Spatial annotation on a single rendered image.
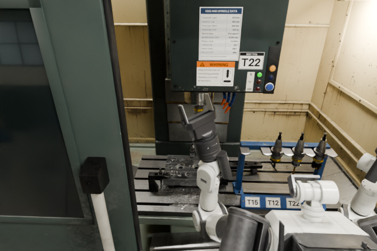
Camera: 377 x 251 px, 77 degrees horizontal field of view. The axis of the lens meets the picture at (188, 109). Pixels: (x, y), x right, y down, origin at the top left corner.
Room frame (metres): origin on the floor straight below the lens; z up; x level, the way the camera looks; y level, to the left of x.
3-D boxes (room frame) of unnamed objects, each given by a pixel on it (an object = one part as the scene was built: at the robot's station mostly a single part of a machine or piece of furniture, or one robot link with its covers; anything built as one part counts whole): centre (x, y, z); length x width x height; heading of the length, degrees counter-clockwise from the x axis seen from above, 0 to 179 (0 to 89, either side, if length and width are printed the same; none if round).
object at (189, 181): (1.19, 0.00, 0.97); 0.29 x 0.23 x 0.05; 88
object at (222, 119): (1.61, -0.07, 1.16); 0.48 x 0.05 x 0.51; 88
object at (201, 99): (1.17, -0.05, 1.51); 0.16 x 0.16 x 0.12
